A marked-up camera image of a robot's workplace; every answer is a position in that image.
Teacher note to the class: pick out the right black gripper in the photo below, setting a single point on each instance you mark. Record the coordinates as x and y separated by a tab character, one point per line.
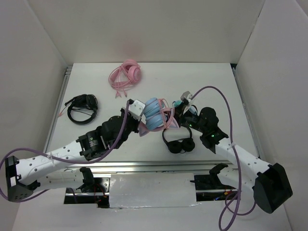
179	114

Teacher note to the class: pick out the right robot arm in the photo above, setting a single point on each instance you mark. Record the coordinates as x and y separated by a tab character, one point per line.
268	183

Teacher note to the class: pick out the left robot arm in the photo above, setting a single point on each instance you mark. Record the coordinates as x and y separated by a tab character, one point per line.
29	172

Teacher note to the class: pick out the white foil-edged panel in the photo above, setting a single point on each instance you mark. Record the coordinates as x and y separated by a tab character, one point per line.
152	190

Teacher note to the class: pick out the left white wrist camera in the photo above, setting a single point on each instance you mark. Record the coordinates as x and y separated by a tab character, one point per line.
136	109

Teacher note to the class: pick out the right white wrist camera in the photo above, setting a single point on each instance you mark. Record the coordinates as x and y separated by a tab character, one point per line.
186	101

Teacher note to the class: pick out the aluminium rail frame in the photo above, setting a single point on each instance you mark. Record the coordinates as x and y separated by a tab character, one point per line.
101	168

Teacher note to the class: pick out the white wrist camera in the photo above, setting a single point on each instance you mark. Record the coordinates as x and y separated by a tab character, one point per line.
186	101
136	109

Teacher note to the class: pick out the black headset with microphone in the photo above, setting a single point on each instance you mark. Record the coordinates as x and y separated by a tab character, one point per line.
84	103

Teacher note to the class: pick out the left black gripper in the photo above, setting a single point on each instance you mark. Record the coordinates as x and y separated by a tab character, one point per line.
136	123

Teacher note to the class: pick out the blue pink cat-ear headphones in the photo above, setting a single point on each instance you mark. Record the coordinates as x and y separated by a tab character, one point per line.
158	116

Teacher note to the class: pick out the pink over-ear headphones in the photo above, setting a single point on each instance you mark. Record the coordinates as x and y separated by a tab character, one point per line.
125	77

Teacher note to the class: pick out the teal white cat-ear headphones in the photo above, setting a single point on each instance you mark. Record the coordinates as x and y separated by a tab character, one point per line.
192	110

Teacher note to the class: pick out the black on-ear headphones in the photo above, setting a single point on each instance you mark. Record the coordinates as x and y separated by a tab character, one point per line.
180	145

